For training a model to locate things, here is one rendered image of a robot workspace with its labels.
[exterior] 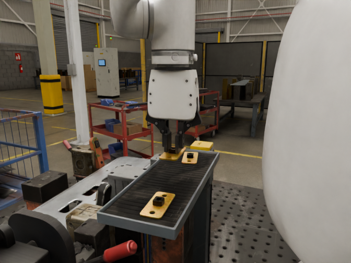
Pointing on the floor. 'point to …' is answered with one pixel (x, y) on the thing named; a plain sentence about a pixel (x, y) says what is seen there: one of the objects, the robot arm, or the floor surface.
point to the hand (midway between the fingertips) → (173, 141)
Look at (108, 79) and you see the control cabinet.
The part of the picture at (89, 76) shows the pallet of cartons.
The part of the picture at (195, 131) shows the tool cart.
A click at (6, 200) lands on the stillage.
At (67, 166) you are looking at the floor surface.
